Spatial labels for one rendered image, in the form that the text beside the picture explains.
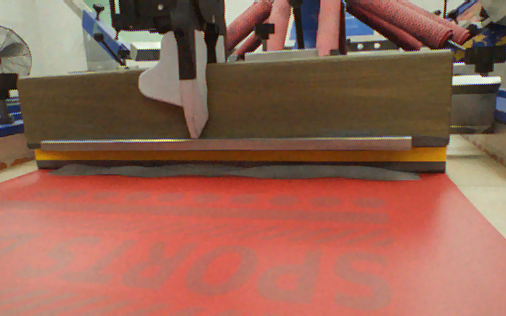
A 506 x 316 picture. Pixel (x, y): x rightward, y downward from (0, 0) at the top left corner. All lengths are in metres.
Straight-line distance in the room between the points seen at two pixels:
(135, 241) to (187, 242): 0.03
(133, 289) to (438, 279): 0.13
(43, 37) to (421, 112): 5.81
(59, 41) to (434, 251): 5.75
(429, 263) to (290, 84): 0.20
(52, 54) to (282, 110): 5.65
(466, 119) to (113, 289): 0.34
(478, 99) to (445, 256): 0.24
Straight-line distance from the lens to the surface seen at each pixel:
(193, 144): 0.37
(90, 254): 0.24
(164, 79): 0.37
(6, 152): 0.54
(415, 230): 0.25
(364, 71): 0.35
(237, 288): 0.18
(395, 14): 1.08
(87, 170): 0.44
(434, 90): 0.35
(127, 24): 0.38
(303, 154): 0.37
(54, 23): 5.92
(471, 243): 0.24
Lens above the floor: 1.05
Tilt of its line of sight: 13 degrees down
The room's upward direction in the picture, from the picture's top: 3 degrees counter-clockwise
